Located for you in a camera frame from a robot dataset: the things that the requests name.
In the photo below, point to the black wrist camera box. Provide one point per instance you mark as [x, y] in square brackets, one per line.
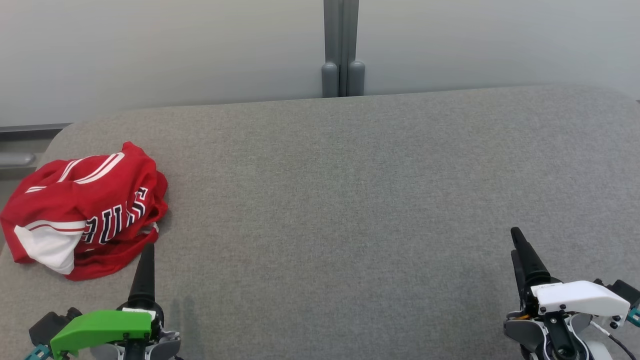
[47, 325]
[625, 291]

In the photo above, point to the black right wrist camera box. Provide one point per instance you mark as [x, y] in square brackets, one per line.
[625, 291]

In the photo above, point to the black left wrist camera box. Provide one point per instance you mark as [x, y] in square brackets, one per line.
[47, 325]

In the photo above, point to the grey double partition post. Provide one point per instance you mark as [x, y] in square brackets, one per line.
[332, 40]

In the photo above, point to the red jersey with white sleeves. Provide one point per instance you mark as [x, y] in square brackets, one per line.
[55, 200]

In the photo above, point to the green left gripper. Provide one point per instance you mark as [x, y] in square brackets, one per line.
[100, 327]

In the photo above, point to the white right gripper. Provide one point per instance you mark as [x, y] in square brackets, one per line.
[580, 297]

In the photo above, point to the grey rounded floor fixture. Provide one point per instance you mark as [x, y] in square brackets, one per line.
[15, 159]

